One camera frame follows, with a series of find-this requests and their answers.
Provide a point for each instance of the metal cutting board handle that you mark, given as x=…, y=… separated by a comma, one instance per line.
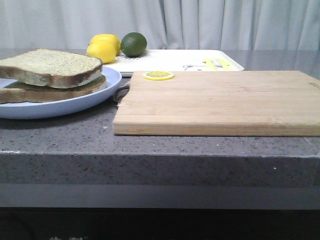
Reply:
x=121, y=92

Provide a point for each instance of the bread slice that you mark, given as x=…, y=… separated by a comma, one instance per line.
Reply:
x=52, y=68
x=19, y=92

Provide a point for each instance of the green lime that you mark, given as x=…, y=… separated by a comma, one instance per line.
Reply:
x=133, y=44

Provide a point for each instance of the light blue plate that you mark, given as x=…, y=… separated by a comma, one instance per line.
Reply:
x=31, y=110

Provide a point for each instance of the yellow plastic fork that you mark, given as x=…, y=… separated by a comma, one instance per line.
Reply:
x=210, y=66

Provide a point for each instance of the white serving tray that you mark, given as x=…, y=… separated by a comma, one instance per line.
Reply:
x=170, y=60

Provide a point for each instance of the front yellow lemon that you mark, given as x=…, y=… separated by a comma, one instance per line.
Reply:
x=102, y=49

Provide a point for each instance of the yellow plastic knife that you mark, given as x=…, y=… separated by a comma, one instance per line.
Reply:
x=225, y=64

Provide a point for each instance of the white curtain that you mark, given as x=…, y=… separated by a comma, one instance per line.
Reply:
x=166, y=24

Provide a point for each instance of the rear yellow lemon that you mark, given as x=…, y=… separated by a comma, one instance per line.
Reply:
x=106, y=39

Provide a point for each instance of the wooden cutting board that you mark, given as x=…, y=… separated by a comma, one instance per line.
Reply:
x=260, y=103

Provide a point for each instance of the lemon slice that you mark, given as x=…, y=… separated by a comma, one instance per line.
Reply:
x=159, y=75

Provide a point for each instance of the yellow lemon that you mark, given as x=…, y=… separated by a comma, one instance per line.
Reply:
x=102, y=49
x=106, y=39

